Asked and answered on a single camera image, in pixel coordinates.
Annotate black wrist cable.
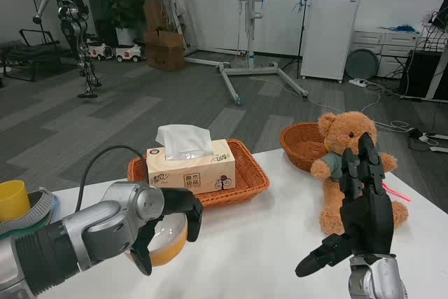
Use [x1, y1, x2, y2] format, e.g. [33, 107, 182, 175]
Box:
[76, 144, 148, 216]

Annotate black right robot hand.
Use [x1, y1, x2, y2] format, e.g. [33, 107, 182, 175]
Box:
[295, 132, 395, 278]

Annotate rectangular orange wicker basket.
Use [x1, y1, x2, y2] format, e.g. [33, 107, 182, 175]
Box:
[127, 138, 271, 211]

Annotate round brown wicker basket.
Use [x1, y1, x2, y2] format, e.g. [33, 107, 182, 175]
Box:
[279, 121, 333, 174]

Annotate black metal rack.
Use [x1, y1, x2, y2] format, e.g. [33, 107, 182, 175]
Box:
[0, 28, 72, 83]

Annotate beige tissue box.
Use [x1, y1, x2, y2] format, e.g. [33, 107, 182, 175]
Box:
[146, 124, 237, 195]

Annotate teal plate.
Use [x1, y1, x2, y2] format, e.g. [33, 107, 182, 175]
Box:
[34, 213, 54, 227]

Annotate white floor cable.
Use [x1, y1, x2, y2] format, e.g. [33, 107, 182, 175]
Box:
[251, 75, 416, 133]

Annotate brown cardboard boxes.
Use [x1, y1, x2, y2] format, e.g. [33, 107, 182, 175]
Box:
[143, 0, 186, 71]

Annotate grey round disc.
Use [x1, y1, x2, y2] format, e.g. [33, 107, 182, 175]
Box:
[345, 47, 380, 81]

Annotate grey bowl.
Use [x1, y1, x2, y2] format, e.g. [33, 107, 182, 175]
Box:
[0, 188, 56, 237]

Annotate yellow plastic cup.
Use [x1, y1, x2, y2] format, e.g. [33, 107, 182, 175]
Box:
[0, 180, 31, 223]

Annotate brown teddy bear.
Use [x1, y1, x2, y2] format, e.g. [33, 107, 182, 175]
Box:
[310, 111, 410, 237]

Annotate white and orange plastic bowl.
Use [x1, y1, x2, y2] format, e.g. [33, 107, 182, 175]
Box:
[130, 212, 188, 268]

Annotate white toy car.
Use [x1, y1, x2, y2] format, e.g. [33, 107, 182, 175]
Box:
[115, 43, 145, 64]
[86, 41, 116, 62]

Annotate white drawer units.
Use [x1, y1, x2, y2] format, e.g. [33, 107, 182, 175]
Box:
[351, 28, 432, 80]

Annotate silver black humanoid robot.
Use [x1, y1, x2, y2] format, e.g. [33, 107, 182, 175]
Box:
[32, 0, 103, 99]

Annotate pink plastic stick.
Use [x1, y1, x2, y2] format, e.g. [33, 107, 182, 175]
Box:
[382, 181, 413, 203]

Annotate grey metal hoist stand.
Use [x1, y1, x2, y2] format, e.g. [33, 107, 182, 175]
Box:
[159, 0, 309, 106]

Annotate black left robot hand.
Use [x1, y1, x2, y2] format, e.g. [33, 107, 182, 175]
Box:
[129, 187, 204, 277]

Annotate black tripod stand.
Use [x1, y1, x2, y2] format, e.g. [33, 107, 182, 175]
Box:
[281, 0, 310, 80]

